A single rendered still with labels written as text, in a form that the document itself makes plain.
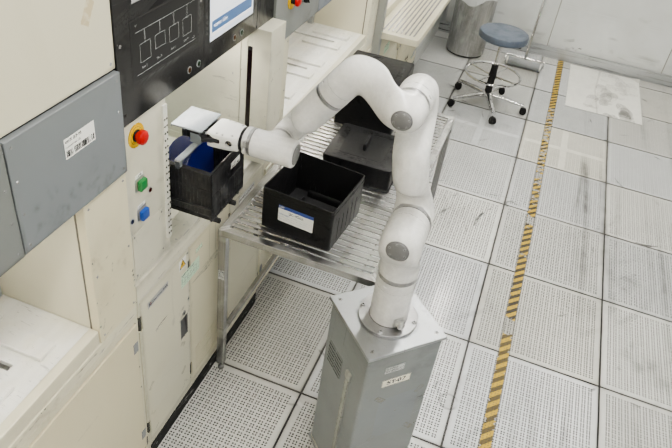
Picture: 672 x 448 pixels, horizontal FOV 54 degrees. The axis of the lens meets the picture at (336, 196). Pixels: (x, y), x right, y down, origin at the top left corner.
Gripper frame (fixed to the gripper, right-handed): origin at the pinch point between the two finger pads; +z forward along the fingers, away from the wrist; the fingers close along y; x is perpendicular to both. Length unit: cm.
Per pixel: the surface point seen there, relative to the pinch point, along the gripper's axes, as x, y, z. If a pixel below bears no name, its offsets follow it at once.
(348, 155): -39, 67, -29
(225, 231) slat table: -49, 13, -3
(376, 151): -39, 76, -39
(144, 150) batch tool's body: 3.8, -24.0, 2.2
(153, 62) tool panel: 27.2, -18.8, 1.5
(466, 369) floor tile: -125, 59, -100
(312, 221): -38, 20, -32
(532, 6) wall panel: -84, 453, -76
